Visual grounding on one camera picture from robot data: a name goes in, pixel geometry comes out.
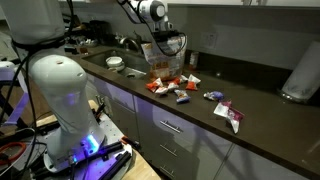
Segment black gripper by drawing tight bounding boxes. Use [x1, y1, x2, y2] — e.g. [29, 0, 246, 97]
[152, 30, 172, 45]

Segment orange white snack pack bag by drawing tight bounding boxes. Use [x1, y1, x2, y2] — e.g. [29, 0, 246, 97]
[141, 34, 188, 82]

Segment chrome faucet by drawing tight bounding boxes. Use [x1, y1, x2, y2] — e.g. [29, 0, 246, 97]
[118, 34, 142, 53]

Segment stainless steel sink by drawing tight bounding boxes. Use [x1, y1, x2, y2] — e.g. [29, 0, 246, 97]
[81, 49, 153, 80]

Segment white ceramic bowl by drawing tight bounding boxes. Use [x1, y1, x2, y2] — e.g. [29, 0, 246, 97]
[105, 55, 124, 68]

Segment white orange small packet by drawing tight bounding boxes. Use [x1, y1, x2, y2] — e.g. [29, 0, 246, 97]
[185, 73, 202, 92]
[154, 85, 169, 95]

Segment black coffee maker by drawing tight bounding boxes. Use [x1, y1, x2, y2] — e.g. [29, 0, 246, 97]
[88, 19, 111, 46]

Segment glass bowl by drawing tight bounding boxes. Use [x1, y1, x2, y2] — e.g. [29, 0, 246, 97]
[75, 37, 99, 48]

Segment grey under-sink cabinet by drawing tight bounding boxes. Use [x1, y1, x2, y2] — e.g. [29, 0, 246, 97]
[84, 73, 138, 143]

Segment grey perforated robot table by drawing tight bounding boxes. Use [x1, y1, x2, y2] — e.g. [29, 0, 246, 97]
[41, 111, 134, 180]

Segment grey drawer cabinet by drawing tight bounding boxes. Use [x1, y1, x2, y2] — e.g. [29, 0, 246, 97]
[133, 94, 234, 180]

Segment black clamp with orange tip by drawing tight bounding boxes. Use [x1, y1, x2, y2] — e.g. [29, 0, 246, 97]
[84, 135, 141, 161]

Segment black bar clamp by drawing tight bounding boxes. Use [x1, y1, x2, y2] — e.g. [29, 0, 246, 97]
[99, 151, 133, 180]

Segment white paper towel roll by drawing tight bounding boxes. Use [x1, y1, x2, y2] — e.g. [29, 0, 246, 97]
[277, 40, 320, 104]

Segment grey lower cabinet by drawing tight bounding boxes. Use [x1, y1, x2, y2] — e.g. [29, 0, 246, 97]
[214, 143, 313, 180]

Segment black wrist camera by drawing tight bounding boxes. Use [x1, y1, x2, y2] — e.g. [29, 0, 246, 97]
[168, 30, 184, 40]

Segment grey wall switch plate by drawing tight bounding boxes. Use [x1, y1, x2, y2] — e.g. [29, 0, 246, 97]
[200, 31, 220, 51]

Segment silver drawer handle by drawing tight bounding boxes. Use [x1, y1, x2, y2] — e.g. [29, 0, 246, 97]
[159, 143, 179, 158]
[159, 164, 175, 178]
[159, 119, 183, 134]

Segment orange cable loop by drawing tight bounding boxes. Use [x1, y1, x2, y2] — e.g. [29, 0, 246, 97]
[0, 141, 28, 167]

